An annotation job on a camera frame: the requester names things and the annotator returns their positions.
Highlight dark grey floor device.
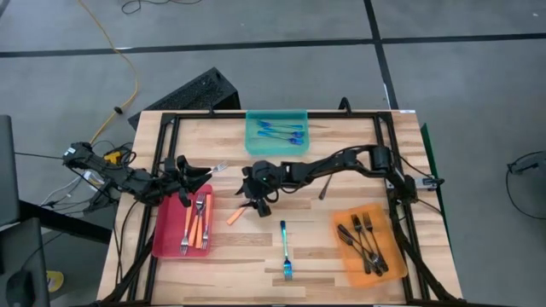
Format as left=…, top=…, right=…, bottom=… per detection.
left=506, top=151, right=546, bottom=175

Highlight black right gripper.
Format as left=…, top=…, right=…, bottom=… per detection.
left=235, top=160, right=286, bottom=211

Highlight red translucent plastic bin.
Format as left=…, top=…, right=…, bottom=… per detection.
left=152, top=182, right=214, bottom=259

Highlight yellow floor cable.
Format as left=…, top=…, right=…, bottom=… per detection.
left=78, top=0, right=140, bottom=165

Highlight black floor cable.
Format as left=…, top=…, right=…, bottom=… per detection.
left=120, top=0, right=204, bottom=15
left=505, top=168, right=546, bottom=223

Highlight teal translucent plastic bin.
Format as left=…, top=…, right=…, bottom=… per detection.
left=244, top=109, right=310, bottom=157

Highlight dark desk pad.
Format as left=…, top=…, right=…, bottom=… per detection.
left=0, top=217, right=51, bottom=307

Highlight grey monitor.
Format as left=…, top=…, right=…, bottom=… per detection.
left=0, top=114, right=20, bottom=228

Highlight black desk beam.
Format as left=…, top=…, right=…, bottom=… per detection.
left=17, top=199, right=113, bottom=245

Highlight orange translucent plastic bin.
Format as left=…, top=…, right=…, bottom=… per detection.
left=331, top=203, right=410, bottom=290

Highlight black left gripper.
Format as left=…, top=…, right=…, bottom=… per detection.
left=161, top=154, right=214, bottom=209

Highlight white cables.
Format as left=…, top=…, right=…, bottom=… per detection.
left=40, top=169, right=94, bottom=208

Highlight yellow round sticker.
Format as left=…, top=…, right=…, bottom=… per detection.
left=45, top=269, right=66, bottom=294

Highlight black computer mouse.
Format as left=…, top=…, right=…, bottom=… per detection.
left=4, top=269, right=36, bottom=307

